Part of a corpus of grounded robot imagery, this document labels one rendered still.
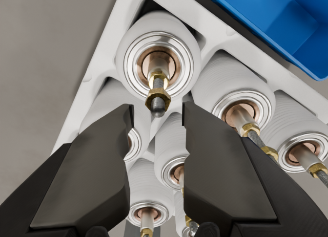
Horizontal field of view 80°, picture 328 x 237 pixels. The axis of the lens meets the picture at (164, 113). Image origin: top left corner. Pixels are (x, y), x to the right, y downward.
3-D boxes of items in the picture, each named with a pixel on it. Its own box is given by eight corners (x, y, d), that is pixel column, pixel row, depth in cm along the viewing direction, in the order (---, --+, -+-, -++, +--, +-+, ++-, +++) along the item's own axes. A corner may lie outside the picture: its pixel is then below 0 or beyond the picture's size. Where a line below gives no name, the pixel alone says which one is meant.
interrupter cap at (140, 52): (166, 109, 24) (166, 112, 24) (111, 75, 22) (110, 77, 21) (207, 58, 21) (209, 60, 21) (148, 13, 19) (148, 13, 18)
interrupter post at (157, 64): (161, 81, 22) (161, 94, 20) (143, 69, 22) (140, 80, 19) (174, 64, 21) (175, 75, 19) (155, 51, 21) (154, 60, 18)
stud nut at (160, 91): (141, 95, 15) (140, 100, 14) (158, 82, 14) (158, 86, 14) (157, 113, 16) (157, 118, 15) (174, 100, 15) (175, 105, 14)
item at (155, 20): (165, 72, 40) (168, 119, 25) (124, 44, 37) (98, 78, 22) (195, 31, 36) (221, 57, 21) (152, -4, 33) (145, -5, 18)
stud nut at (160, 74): (144, 77, 18) (143, 81, 17) (158, 66, 18) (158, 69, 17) (158, 93, 19) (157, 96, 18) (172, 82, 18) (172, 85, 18)
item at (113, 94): (110, 107, 44) (83, 167, 29) (105, 65, 39) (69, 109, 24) (153, 108, 45) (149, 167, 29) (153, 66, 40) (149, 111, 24)
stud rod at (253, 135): (237, 123, 24) (267, 172, 17) (242, 117, 23) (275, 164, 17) (244, 126, 24) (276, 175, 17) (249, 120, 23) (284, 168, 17)
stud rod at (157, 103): (151, 73, 20) (147, 111, 13) (159, 67, 19) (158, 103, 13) (157, 80, 20) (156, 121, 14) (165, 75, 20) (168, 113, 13)
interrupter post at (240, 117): (225, 118, 25) (234, 134, 22) (236, 103, 24) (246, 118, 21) (240, 125, 26) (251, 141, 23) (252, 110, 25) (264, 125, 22)
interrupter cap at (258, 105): (197, 127, 26) (198, 130, 25) (231, 76, 22) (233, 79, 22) (245, 145, 28) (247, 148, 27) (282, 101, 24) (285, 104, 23)
